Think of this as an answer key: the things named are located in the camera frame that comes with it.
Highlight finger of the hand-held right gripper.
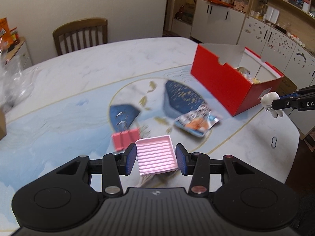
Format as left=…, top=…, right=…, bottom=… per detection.
left=272, top=98, right=299, bottom=111
left=279, top=86, right=315, bottom=99

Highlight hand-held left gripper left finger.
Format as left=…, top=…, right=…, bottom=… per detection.
left=56, top=143, right=137, bottom=198

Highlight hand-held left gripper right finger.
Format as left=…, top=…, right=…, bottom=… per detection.
left=175, top=143, right=258, bottom=198

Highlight white tooth toy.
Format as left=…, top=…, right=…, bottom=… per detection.
left=261, top=91, right=284, bottom=119

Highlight pink ribbed soap tray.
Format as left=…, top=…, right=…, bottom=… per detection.
left=135, top=135, right=178, bottom=177

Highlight red cardboard box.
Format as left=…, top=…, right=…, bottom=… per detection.
left=191, top=44, right=285, bottom=117

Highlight marble patterned desktop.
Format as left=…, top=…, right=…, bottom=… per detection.
left=0, top=37, right=302, bottom=236

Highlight brown printed cardboard box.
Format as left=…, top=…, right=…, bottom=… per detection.
left=279, top=75, right=298, bottom=99

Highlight pink binder clip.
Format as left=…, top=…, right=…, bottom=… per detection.
left=111, top=112, right=141, bottom=152

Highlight blue orange snack packet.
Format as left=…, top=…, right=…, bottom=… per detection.
left=173, top=104, right=221, bottom=138

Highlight white base cabinets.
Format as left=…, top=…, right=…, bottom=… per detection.
left=191, top=0, right=315, bottom=138

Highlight white rounded containers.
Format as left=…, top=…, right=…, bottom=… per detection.
left=266, top=5, right=280, bottom=23

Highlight pink toy radio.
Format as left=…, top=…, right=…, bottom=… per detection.
left=233, top=0, right=248, bottom=12

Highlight orange tray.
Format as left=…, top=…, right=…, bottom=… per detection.
left=205, top=0, right=233, bottom=6

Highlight clear plastic bag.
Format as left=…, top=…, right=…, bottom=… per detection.
left=0, top=47, right=35, bottom=112

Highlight brown wooden chair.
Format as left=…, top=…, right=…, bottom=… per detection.
left=52, top=18, right=108, bottom=56

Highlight open wooden niche shelf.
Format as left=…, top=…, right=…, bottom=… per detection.
left=162, top=0, right=205, bottom=39

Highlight small wooden side cabinet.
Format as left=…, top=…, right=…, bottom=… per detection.
left=7, top=37, right=34, bottom=70

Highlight red sauce jar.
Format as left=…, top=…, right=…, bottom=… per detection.
left=10, top=28, right=20, bottom=44

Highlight orange snack bag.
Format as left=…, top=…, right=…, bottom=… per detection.
left=0, top=17, right=12, bottom=48

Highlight wooden wall shelf unit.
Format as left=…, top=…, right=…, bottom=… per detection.
left=246, top=0, right=315, bottom=41

